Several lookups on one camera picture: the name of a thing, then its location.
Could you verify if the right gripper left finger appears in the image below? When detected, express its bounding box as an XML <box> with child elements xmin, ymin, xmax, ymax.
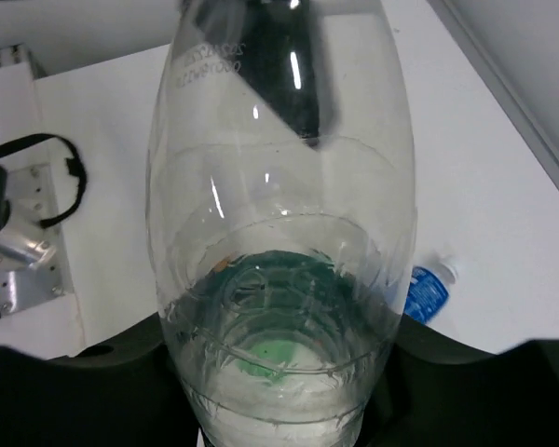
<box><xmin>0</xmin><ymin>315</ymin><xmax>198</xmax><ymax>446</ymax></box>

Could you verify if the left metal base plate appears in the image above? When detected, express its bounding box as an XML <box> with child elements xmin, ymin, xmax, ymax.
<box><xmin>0</xmin><ymin>164</ymin><xmax>72</xmax><ymax>318</ymax></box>

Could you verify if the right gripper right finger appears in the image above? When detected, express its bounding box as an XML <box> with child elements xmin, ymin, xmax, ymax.
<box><xmin>358</xmin><ymin>317</ymin><xmax>559</xmax><ymax>446</ymax></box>

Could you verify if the blue-label plastic bottle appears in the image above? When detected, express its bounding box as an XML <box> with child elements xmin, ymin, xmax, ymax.
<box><xmin>404</xmin><ymin>254</ymin><xmax>460</xmax><ymax>325</ymax></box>

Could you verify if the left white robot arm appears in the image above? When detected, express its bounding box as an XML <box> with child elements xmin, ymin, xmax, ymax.
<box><xmin>180</xmin><ymin>1</ymin><xmax>339</xmax><ymax>150</ymax></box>

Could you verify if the large green-label clear bottle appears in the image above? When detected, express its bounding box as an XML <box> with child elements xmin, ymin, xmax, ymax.
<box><xmin>145</xmin><ymin>1</ymin><xmax>417</xmax><ymax>446</ymax></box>

